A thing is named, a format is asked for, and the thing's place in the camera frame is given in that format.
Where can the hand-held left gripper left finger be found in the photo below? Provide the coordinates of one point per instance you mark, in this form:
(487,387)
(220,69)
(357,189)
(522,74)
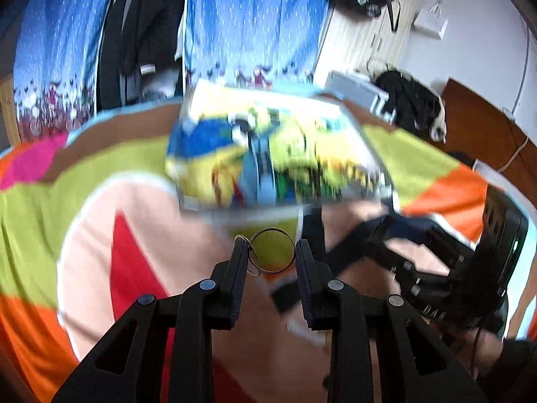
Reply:
(239,277)

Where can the cartoon printed cloth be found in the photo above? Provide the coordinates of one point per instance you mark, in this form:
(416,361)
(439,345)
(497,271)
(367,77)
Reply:
(302,142)

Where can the person's right hand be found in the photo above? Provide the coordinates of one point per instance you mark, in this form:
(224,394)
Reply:
(482,352)

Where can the white storage box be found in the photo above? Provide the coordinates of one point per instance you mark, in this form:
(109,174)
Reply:
(356,88)

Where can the small wooden cabinet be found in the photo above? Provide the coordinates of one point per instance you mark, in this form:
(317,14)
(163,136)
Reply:
(8,113)

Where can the white wall pipe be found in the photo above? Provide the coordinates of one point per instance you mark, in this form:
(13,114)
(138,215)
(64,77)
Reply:
(522,71)

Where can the large silver bangle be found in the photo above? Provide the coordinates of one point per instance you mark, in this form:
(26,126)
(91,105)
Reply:
(273,229)

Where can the black jacket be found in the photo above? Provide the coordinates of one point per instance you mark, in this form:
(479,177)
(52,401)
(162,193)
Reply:
(407,96)

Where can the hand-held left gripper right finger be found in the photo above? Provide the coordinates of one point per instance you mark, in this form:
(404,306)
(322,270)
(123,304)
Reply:
(308,281)

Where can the light blue watch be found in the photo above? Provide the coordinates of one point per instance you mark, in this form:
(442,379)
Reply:
(258,172)

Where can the dark hanging clothes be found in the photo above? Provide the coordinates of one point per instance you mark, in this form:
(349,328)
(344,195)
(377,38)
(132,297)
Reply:
(142,16)

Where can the blue dotted curtain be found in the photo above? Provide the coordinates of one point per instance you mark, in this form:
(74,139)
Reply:
(54,50)
(251,21)

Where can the white paper bag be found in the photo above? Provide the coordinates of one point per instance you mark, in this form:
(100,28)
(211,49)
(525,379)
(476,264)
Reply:
(430,21)

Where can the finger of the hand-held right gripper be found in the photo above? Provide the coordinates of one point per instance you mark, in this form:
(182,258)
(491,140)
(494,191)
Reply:
(407,226)
(312,226)

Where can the colourful cartoon printed blanket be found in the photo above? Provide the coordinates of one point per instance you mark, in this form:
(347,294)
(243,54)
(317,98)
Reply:
(84,168)

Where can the light wooden wardrobe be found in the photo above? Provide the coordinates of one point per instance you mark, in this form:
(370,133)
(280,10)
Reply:
(369,46)

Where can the brown wooden headboard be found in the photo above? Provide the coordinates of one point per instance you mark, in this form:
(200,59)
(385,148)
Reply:
(474,126)

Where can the person's right forearm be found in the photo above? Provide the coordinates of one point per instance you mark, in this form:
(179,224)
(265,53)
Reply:
(516,369)

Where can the beige garment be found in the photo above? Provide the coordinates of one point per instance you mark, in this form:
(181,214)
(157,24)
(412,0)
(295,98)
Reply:
(438,128)

